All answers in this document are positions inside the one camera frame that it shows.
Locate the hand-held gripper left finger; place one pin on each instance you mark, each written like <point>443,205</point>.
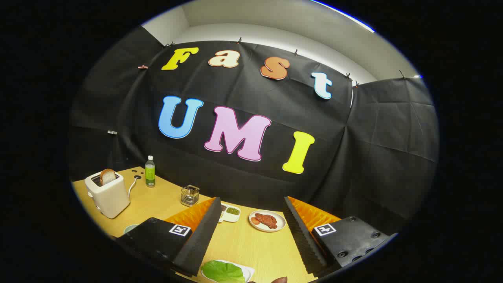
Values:
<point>200,239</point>

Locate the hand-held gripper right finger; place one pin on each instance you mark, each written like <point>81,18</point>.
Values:
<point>304,243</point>

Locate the green lettuce leaf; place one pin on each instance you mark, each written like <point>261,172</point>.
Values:
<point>222,271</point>

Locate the white bread slice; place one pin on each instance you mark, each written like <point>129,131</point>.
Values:
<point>108,177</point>

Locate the round white plate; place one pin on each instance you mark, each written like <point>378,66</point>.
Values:
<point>282,219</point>

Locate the divided white dish with beans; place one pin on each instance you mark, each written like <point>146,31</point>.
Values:
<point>232,212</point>

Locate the brown meat piece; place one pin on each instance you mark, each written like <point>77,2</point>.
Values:
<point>267,220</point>

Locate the orange food slice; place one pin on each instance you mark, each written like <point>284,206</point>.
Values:
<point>255,221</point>

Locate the square white plate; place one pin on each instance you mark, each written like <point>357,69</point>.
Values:
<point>248,271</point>

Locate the pale green round plate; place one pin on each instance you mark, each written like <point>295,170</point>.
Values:
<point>129,228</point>

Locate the black backdrop cloth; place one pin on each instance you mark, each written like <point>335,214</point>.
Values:
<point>243,181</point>

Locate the green label water bottle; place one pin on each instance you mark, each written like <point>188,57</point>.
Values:
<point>150,175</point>

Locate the white toaster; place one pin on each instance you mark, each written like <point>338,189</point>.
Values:
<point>112,200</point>

